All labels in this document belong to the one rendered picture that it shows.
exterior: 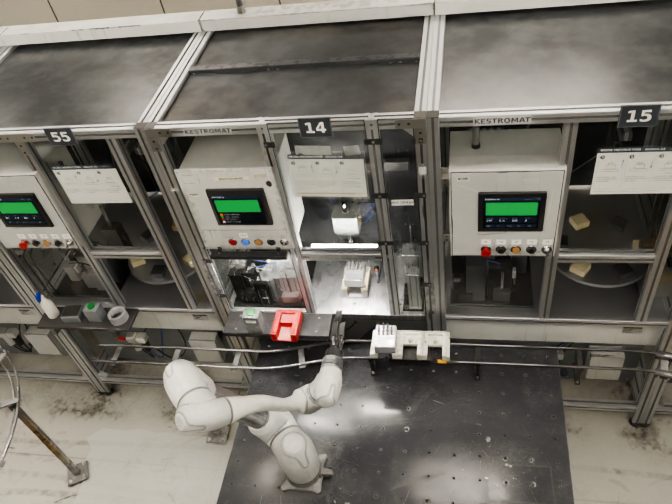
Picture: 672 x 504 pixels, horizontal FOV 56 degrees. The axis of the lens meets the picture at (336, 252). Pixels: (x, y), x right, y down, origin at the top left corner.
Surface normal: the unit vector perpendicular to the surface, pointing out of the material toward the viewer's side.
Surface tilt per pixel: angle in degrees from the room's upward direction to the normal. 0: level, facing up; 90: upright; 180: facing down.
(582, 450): 0
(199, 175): 90
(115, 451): 0
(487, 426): 0
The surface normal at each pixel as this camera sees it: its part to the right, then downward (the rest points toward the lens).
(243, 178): -0.15, 0.72
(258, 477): -0.15, -0.70
